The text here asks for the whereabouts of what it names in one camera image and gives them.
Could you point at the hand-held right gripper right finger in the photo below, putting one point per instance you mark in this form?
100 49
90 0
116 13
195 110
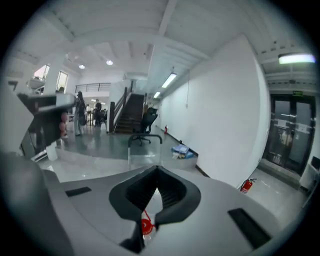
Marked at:
186 200

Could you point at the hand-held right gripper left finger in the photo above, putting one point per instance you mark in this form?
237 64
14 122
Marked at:
120 200

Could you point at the clear water jug red cap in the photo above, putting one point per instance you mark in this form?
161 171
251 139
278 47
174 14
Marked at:
147 225

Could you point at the pile of blue folders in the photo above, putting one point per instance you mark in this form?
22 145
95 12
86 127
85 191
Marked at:
180 150

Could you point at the large red fire extinguisher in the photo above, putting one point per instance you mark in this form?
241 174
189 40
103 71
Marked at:
247 186

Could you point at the small red fire extinguisher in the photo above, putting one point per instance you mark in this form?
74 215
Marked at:
165 129

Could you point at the white plastic bin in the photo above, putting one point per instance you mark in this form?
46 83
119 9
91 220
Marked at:
51 152

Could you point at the black office chair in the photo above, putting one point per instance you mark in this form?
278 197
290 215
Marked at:
148 117

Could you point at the dark wooden staircase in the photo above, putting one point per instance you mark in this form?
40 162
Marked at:
130 112

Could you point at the pink figure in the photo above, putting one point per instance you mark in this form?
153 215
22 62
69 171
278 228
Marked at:
63 126

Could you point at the black and white machine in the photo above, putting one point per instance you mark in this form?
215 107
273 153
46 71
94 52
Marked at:
47 122

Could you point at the short ceiling tube light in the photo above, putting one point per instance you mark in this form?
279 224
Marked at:
156 94

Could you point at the metal balcony railing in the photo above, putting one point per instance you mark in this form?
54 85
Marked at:
93 87

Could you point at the long ceiling tube light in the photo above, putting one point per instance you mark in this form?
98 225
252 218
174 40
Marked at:
169 80

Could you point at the dark glass double door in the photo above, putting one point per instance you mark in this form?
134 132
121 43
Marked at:
290 132

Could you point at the white cabinet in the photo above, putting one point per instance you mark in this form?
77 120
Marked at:
309 172

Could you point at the round ceiling lamp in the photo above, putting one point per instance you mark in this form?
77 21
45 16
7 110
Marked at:
81 66
109 62

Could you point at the green exit sign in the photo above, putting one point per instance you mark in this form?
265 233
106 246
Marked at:
297 93

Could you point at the wide ceiling light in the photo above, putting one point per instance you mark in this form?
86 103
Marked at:
296 58

